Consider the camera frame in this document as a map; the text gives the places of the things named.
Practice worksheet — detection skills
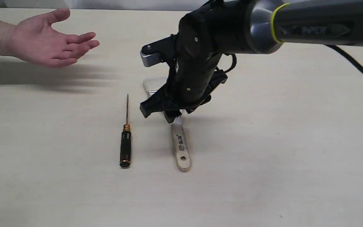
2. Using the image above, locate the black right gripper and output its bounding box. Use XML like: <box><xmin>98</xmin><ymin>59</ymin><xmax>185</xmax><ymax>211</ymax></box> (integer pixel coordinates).
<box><xmin>140</xmin><ymin>70</ymin><xmax>228</xmax><ymax>124</ymax></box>

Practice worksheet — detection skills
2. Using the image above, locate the black and gold screwdriver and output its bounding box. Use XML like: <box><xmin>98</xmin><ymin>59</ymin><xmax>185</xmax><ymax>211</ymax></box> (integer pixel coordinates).
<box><xmin>119</xmin><ymin>94</ymin><xmax>132</xmax><ymax>169</ymax></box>

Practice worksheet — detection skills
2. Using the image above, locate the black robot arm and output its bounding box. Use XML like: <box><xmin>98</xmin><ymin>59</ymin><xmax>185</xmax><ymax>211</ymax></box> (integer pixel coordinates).
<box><xmin>140</xmin><ymin>0</ymin><xmax>363</xmax><ymax>123</ymax></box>

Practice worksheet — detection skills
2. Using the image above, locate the person's open bare hand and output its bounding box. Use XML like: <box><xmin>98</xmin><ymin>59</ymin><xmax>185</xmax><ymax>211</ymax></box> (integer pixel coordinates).
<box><xmin>5</xmin><ymin>8</ymin><xmax>100</xmax><ymax>68</ymax></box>

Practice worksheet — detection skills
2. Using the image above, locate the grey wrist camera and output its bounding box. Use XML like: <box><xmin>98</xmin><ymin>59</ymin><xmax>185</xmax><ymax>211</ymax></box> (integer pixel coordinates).
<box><xmin>140</xmin><ymin>34</ymin><xmax>178</xmax><ymax>67</ymax></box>

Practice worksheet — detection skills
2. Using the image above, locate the black cable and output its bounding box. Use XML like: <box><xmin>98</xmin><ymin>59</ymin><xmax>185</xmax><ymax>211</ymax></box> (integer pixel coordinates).
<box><xmin>325</xmin><ymin>44</ymin><xmax>363</xmax><ymax>94</ymax></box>

